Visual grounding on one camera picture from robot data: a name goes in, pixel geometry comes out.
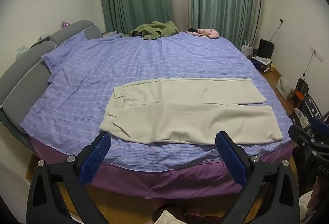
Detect olive green garment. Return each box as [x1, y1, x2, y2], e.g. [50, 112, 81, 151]
[129, 21, 180, 40]

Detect clear plastic bag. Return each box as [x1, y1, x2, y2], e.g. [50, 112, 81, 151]
[276, 76, 292, 100]

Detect person's right forearm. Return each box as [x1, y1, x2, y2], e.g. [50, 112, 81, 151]
[298, 184, 329, 223]

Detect white paper bag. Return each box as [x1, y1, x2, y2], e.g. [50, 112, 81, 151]
[241, 38, 254, 59]

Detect black backpack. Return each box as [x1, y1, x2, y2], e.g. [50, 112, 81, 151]
[293, 78, 309, 109]

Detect grey padded headboard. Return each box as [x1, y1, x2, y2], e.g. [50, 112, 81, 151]
[0, 20, 104, 158]

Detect white wall power strip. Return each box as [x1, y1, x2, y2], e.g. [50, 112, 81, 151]
[310, 47, 324, 62]

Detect white radiator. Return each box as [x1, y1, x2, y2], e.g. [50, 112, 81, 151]
[0, 161, 32, 217]

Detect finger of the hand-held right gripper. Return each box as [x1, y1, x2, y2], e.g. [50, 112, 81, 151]
[308, 117, 329, 137]
[288, 124, 315, 148]

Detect pink patterned garment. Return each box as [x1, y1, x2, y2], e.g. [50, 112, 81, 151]
[197, 28, 219, 40]

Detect cream pants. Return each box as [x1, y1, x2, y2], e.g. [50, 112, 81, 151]
[99, 78, 284, 145]

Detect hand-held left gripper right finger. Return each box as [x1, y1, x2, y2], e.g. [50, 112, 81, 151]
[215, 131, 300, 224]

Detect thin wall cable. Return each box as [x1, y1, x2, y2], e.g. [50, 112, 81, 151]
[272, 22, 283, 40]

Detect black power cable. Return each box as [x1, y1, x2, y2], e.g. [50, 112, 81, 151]
[303, 52, 314, 77]

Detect purple bed sheet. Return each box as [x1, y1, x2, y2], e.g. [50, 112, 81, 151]
[28, 136, 296, 200]

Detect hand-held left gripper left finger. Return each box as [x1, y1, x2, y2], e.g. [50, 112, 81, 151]
[27, 131, 114, 224]

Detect black speaker box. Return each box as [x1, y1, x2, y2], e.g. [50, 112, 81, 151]
[257, 39, 274, 60]

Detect blue cardboard box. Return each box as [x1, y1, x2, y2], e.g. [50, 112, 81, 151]
[251, 56, 272, 72]

